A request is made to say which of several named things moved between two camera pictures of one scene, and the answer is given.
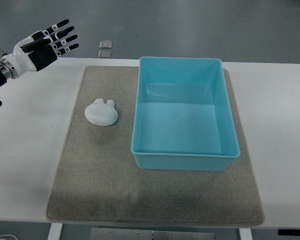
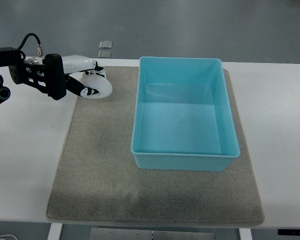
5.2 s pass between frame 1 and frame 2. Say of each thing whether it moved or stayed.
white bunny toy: moved
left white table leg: stayed
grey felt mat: stayed
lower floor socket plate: stayed
